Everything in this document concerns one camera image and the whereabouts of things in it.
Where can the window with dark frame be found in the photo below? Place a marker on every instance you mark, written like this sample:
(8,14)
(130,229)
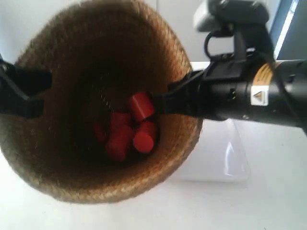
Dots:
(289,30)

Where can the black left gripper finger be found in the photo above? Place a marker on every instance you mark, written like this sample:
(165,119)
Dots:
(32,81)
(13,101)

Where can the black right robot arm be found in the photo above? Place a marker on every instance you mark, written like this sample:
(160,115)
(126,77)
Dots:
(257,89)

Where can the brown woven wicker basket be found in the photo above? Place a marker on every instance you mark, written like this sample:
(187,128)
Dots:
(99,53)

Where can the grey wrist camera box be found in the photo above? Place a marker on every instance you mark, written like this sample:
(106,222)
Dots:
(213,14)

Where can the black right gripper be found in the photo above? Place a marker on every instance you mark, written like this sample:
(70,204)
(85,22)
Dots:
(219,92)

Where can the white plastic tray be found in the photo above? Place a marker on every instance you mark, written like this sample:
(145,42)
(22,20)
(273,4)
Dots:
(217,157)

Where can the red cylinder lying middle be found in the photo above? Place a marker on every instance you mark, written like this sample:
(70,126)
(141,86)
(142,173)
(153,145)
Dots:
(119,142)

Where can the red cylinder round face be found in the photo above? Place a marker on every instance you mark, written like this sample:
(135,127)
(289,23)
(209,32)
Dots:
(145,136)

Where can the large red cylinder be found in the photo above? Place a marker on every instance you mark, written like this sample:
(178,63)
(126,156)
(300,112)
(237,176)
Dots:
(141,106)

